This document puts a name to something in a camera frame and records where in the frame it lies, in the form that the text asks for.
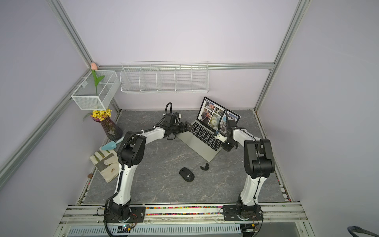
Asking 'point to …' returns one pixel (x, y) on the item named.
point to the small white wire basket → (85, 96)
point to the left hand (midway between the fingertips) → (189, 128)
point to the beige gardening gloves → (107, 163)
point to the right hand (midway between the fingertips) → (228, 144)
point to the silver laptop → (206, 135)
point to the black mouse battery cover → (207, 167)
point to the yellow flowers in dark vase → (112, 131)
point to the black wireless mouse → (186, 174)
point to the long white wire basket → (165, 77)
